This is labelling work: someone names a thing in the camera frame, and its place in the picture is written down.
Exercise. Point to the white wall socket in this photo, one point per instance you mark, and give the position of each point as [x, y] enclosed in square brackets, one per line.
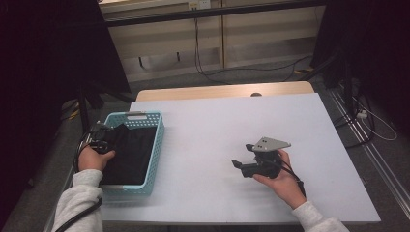
[199, 4]

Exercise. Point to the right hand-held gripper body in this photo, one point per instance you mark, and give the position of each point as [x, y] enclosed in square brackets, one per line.
[270, 143]

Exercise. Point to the white power plug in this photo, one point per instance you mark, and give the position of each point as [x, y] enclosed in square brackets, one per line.
[362, 114]

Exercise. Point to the person's left hand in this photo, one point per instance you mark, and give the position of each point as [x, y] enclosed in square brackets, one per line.
[93, 161]

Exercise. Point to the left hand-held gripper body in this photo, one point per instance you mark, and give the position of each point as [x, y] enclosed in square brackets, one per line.
[98, 140]

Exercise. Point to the black stand leg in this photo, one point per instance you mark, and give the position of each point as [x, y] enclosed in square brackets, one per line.
[347, 87]
[84, 109]

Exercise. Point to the person's right hand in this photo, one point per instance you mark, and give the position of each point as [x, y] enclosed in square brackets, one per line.
[286, 187]

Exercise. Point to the black shorts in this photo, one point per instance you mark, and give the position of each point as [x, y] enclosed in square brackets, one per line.
[132, 158]

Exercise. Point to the light blue plastic basket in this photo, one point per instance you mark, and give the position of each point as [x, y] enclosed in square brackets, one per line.
[154, 141]

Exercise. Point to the black curtain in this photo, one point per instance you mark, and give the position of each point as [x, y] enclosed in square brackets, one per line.
[48, 64]
[370, 38]

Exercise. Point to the black horizontal bar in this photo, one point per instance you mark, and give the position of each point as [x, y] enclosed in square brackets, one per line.
[209, 13]

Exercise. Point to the white table cover sheet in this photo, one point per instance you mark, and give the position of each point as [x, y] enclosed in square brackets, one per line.
[209, 129]

